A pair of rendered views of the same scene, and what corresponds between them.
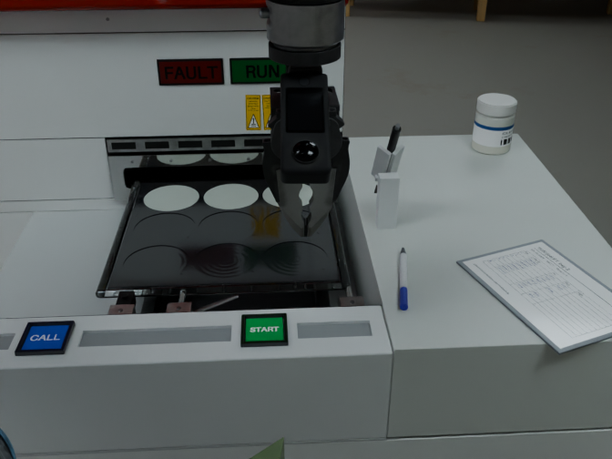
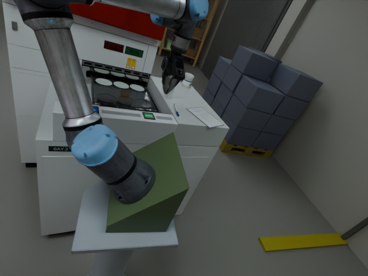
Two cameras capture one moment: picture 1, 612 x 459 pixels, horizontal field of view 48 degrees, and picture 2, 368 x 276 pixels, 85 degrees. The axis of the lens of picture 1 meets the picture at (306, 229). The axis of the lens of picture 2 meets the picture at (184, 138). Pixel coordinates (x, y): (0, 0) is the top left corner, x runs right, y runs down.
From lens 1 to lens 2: 0.38 m
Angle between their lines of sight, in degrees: 27
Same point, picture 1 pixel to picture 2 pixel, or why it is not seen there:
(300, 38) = (181, 46)
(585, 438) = (207, 148)
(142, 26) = (102, 29)
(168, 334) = (124, 113)
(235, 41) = (128, 41)
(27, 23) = not seen: hidden behind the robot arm
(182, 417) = (126, 134)
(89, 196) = not seen: hidden behind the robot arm
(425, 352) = (184, 125)
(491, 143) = (187, 84)
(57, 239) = not seen: hidden behind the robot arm
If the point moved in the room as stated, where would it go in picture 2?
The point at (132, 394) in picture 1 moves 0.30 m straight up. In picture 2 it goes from (115, 127) to (128, 63)
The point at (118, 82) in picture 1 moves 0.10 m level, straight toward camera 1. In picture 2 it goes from (91, 43) to (95, 49)
